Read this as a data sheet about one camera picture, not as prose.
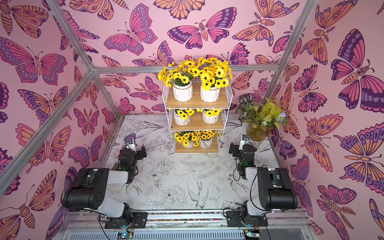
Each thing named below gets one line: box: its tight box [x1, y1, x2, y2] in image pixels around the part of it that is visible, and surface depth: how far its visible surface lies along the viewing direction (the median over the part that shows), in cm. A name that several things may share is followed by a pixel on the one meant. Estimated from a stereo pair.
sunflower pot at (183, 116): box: [173, 109, 195, 126], surface depth 77 cm
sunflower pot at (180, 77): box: [158, 59, 201, 102], surface depth 65 cm
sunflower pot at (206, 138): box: [199, 130, 218, 149], surface depth 96 cm
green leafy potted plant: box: [236, 93, 289, 142], surface depth 94 cm
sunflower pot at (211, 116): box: [202, 109, 222, 124], surface depth 80 cm
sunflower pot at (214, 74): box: [198, 57, 233, 103], surface depth 63 cm
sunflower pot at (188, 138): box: [174, 130, 200, 149], surface depth 93 cm
